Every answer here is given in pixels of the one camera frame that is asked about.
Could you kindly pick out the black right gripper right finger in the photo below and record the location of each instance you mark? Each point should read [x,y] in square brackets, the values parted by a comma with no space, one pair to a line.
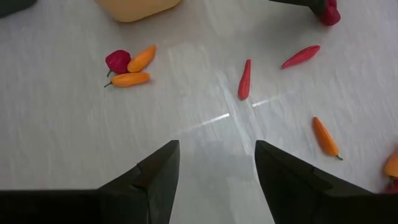
[280,180]

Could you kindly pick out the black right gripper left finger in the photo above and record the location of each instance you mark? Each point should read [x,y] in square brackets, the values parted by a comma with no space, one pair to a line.
[158,174]

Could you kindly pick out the red habanero pepper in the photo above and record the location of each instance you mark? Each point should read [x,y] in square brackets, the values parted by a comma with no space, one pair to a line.
[330,15]
[118,60]

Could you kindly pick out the yellow plastic basket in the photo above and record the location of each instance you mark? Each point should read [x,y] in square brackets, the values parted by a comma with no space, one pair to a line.
[136,9]

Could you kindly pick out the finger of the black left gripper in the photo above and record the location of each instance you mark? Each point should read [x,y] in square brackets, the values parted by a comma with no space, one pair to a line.
[304,3]

